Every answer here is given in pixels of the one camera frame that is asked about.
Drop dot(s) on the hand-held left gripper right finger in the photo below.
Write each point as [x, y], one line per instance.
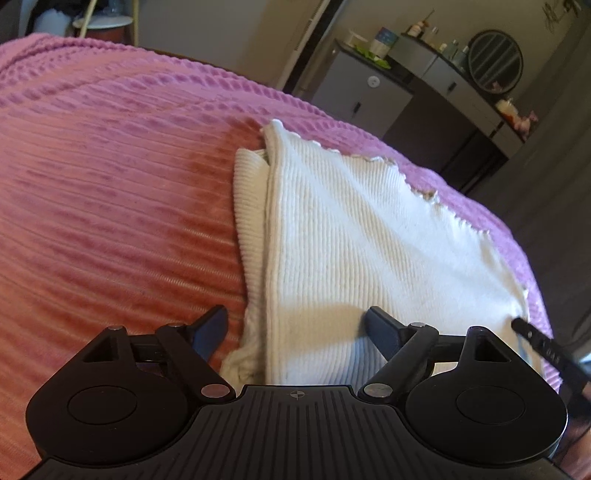
[383, 330]

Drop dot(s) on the pink ribbed blanket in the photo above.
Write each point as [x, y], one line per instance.
[115, 184]

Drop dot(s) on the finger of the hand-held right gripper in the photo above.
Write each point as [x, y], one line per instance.
[551, 350]

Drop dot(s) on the grey mini fridge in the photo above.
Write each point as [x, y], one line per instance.
[355, 92]

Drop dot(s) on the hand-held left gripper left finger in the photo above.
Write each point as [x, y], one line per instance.
[210, 330]

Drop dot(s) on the grey dressing desk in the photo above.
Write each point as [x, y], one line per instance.
[452, 92]

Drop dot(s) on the blue and white box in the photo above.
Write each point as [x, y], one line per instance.
[383, 42]

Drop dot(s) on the green tray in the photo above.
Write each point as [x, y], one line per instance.
[367, 54]

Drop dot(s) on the round wooden side table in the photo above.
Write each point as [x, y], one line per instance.
[104, 21]

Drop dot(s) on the white ribbed knit sweater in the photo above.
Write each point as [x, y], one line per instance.
[360, 240]

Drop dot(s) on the round black-framed mirror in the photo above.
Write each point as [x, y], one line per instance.
[496, 60]

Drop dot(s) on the pink plush toy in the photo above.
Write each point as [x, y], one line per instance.
[525, 122]

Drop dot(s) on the glass jar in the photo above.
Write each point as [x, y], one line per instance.
[505, 106]

